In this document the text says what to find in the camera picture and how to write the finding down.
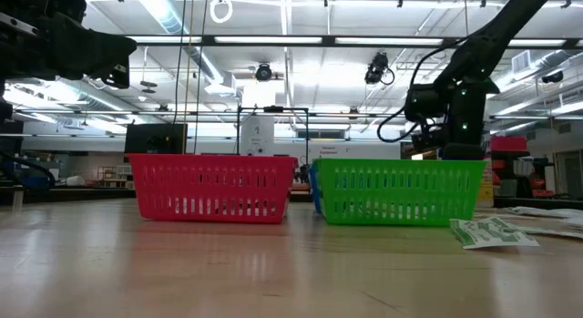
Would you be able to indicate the blue plastic basket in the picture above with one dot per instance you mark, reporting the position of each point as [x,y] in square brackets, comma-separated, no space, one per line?
[314,190]

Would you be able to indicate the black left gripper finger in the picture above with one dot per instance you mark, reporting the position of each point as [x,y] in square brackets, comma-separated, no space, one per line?
[86,54]

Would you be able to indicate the black ceiling camera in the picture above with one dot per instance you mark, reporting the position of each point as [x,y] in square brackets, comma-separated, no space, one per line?
[375,67]
[263,73]

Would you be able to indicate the silver ceiling duct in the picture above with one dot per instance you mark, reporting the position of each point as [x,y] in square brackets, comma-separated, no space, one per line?
[168,17]

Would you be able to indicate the white bandage wrapper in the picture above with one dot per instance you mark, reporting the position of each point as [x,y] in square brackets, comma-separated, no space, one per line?
[542,212]

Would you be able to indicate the red plastic basket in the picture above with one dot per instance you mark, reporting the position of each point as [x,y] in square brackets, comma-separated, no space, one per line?
[209,167]

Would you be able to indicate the white-lidded wipes canister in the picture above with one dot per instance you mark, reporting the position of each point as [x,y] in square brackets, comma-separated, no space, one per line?
[487,186]

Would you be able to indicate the black stand frame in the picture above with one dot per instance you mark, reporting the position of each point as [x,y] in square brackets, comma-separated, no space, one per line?
[273,109]

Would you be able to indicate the black ceiling light rail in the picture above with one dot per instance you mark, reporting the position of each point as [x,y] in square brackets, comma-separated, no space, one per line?
[207,40]

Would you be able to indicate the black monitor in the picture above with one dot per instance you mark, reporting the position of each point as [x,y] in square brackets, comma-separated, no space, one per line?
[155,138]

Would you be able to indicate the green plastic basket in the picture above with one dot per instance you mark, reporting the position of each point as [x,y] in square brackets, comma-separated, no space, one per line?
[396,167]

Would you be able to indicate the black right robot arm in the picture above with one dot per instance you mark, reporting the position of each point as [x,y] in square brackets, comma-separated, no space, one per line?
[501,31]

